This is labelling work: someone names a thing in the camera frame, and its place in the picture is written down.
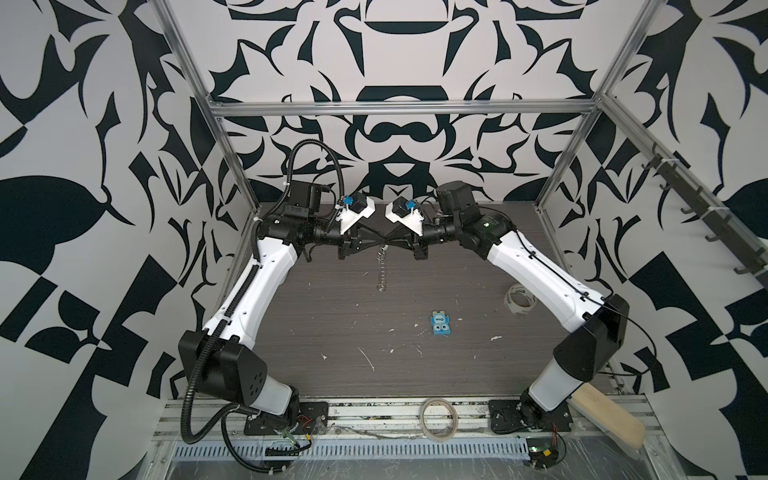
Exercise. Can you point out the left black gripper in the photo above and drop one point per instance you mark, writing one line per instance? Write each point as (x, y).
(351, 242)

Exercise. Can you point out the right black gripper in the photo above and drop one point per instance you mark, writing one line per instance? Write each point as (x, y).
(419, 247)

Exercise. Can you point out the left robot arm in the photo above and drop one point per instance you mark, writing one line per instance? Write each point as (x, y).
(219, 360)

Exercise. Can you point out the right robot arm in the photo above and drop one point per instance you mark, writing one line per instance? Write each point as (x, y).
(596, 324)

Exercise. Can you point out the blue owl eraser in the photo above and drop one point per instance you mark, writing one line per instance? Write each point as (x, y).
(440, 323)

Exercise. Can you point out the small white tape roll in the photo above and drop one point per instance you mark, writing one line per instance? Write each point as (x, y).
(519, 300)

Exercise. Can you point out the clear tape roll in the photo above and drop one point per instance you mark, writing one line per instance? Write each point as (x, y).
(438, 419)

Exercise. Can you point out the green circuit board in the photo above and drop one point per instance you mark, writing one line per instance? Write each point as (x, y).
(545, 455)

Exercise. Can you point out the beige foam pad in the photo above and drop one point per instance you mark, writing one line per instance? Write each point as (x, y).
(619, 425)

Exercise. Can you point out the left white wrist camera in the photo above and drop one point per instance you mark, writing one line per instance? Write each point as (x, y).
(354, 207)

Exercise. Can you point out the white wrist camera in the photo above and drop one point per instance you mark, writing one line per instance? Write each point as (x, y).
(354, 207)
(406, 213)

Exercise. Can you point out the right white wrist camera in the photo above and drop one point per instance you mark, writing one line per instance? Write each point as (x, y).
(406, 213)

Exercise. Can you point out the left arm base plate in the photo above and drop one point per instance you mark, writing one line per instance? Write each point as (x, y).
(302, 417)

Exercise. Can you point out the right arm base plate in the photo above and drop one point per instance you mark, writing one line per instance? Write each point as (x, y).
(517, 416)

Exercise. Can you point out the white slotted cable duct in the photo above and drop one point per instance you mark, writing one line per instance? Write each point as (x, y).
(515, 449)

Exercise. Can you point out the black wall hook rack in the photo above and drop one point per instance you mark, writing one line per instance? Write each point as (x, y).
(701, 204)

